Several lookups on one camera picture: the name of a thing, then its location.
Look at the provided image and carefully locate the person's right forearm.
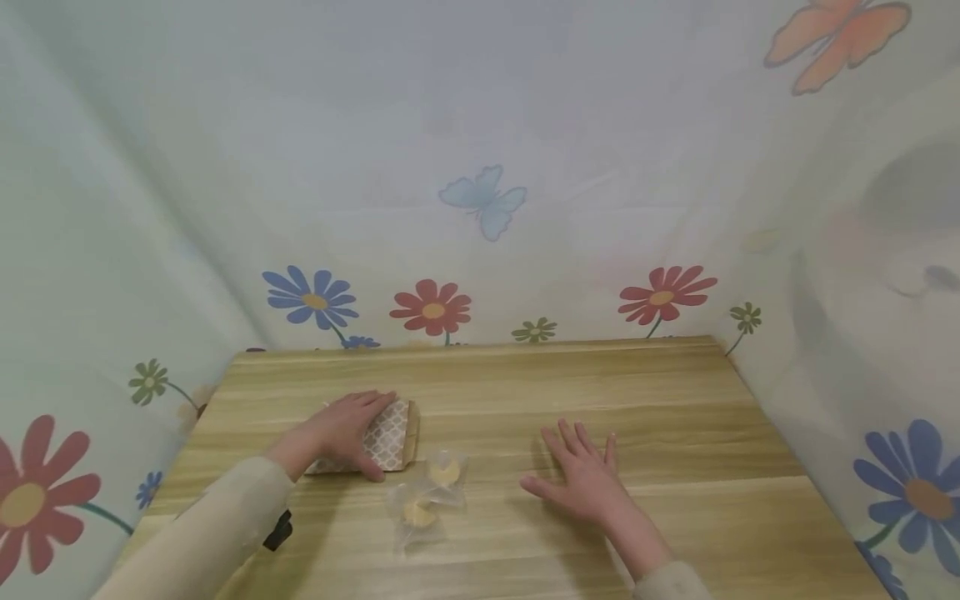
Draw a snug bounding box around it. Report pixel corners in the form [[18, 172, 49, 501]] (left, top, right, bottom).
[[598, 508, 713, 600]]

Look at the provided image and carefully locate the black wrist band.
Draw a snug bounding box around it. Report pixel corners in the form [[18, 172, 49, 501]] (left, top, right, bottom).
[[262, 509, 293, 553]]

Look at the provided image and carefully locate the person's left hand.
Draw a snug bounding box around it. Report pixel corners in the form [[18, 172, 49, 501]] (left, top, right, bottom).
[[297, 390, 398, 484]]

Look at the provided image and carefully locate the person's right hand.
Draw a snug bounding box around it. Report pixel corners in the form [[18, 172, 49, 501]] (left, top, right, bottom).
[[519, 419, 633, 529]]

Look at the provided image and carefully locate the clear wrapped yellow pastry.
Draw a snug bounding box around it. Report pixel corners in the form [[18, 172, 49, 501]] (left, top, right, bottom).
[[387, 483, 451, 554], [420, 450, 471, 508]]

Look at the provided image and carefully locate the patterned kraft paper bag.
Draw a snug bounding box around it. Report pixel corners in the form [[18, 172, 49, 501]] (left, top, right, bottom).
[[306, 398, 421, 475]]

